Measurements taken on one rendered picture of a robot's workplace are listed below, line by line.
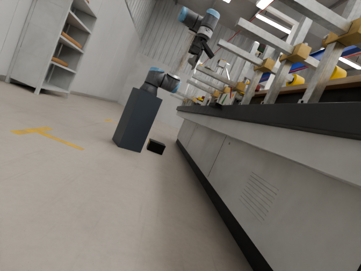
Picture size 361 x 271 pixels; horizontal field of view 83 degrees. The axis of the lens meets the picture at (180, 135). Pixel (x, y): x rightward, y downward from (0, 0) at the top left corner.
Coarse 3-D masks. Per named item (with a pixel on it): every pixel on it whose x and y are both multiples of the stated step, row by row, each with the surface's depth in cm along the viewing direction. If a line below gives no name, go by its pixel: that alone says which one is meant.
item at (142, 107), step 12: (132, 96) 207; (144, 96) 197; (132, 108) 198; (144, 108) 201; (156, 108) 208; (120, 120) 214; (132, 120) 198; (144, 120) 204; (120, 132) 204; (132, 132) 202; (144, 132) 208; (120, 144) 199; (132, 144) 205
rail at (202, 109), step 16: (192, 112) 250; (208, 112) 168; (224, 112) 132; (240, 112) 108; (256, 112) 91; (272, 112) 79; (288, 112) 69; (304, 112) 62; (320, 112) 56; (336, 112) 51; (352, 112) 47; (288, 128) 72; (304, 128) 61; (320, 128) 54; (336, 128) 50; (352, 128) 46
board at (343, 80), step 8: (336, 80) 82; (344, 80) 79; (352, 80) 75; (360, 80) 72; (288, 88) 111; (296, 88) 105; (304, 88) 99; (328, 88) 88; (336, 88) 85; (256, 96) 152
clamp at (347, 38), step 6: (360, 18) 58; (354, 24) 59; (360, 24) 57; (354, 30) 59; (360, 30) 57; (324, 36) 69; (330, 36) 67; (336, 36) 64; (342, 36) 62; (348, 36) 60; (354, 36) 59; (360, 36) 58; (324, 42) 69; (330, 42) 66; (342, 42) 64; (348, 42) 63; (354, 42) 62; (360, 42) 61
